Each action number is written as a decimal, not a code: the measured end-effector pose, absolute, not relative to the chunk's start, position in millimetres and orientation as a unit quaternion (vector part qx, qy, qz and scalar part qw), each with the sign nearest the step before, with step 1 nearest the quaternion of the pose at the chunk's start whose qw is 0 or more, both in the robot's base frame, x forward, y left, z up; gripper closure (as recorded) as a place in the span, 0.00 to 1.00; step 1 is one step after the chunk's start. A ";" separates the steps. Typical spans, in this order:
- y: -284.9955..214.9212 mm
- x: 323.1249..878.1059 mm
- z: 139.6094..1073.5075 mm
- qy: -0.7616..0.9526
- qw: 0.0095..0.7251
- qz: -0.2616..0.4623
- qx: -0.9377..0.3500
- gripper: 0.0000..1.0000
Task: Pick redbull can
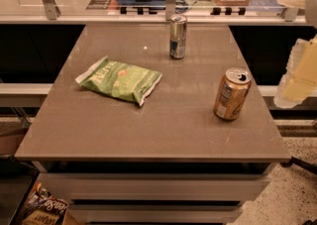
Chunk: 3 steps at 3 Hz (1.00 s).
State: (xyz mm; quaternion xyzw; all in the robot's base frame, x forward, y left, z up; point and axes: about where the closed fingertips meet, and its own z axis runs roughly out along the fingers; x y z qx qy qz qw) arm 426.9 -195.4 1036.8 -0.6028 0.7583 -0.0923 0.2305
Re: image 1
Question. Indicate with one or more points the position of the silver blue redbull can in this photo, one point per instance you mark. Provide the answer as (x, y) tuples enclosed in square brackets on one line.
[(178, 28)]

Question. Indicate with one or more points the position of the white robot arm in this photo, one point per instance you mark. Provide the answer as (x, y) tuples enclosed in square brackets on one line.
[(311, 12)]

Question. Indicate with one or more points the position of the gold soda can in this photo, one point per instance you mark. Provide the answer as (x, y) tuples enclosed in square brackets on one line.
[(232, 93)]

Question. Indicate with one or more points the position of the green chip bag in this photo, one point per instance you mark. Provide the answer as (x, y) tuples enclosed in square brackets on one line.
[(120, 80)]

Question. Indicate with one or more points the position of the upper grey drawer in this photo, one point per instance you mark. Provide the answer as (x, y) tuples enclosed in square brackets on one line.
[(97, 186)]

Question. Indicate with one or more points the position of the grey drawer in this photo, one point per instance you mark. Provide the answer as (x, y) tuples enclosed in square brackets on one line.
[(97, 186), (151, 214)]

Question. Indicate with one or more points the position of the lower grey drawer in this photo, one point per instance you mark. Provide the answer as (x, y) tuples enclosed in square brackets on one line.
[(151, 214)]

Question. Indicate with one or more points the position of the magazine stack on floor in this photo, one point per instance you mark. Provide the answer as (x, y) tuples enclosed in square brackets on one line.
[(42, 208)]

